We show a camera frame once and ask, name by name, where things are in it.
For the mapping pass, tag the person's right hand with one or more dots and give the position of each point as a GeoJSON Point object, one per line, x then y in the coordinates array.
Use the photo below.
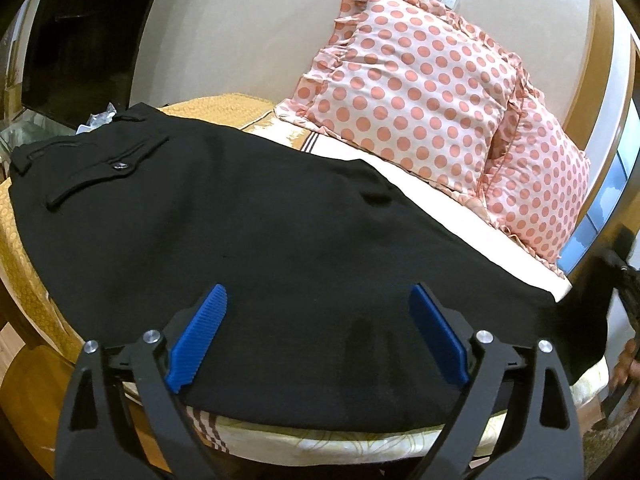
{"type": "Point", "coordinates": [627, 365]}

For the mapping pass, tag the black pants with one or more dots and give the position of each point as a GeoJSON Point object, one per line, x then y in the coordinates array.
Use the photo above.
{"type": "Point", "coordinates": [240, 260]}

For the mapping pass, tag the small polka dot pillow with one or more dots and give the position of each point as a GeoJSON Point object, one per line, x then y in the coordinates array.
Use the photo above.
{"type": "Point", "coordinates": [537, 185]}

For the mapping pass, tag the large polka dot pillow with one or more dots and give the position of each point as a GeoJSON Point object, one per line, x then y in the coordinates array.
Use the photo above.
{"type": "Point", "coordinates": [407, 95]}

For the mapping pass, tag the clear plastic bag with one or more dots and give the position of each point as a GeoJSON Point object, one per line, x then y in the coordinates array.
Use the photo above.
{"type": "Point", "coordinates": [99, 120]}

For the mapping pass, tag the wooden headboard frame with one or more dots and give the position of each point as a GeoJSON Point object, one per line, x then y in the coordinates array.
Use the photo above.
{"type": "Point", "coordinates": [607, 125]}

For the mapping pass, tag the dark television screen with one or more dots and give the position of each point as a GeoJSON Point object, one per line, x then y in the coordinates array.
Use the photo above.
{"type": "Point", "coordinates": [75, 45]}

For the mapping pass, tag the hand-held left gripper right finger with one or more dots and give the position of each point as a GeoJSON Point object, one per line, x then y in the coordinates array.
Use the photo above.
{"type": "Point", "coordinates": [440, 335]}

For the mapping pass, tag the bed with yellow bedspread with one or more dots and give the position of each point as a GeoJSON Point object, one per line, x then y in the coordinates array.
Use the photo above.
{"type": "Point", "coordinates": [450, 195]}

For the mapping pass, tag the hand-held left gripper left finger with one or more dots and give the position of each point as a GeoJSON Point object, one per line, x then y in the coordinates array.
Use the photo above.
{"type": "Point", "coordinates": [197, 340]}

